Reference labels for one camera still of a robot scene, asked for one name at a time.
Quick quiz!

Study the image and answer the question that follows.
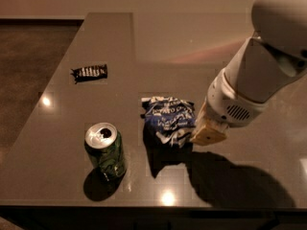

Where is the blue chip bag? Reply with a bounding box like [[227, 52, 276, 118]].
[[141, 96, 196, 149]]

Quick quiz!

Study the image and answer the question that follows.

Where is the green soda can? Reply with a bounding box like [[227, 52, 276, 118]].
[[84, 123, 126, 181]]

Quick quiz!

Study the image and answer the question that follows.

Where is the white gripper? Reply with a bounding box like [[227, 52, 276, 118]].
[[190, 69, 267, 146]]

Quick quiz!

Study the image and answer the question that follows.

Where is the black snack bar wrapper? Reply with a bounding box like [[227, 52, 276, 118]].
[[71, 64, 107, 83]]

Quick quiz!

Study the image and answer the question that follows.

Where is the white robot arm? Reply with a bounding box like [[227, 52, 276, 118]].
[[191, 0, 307, 146]]

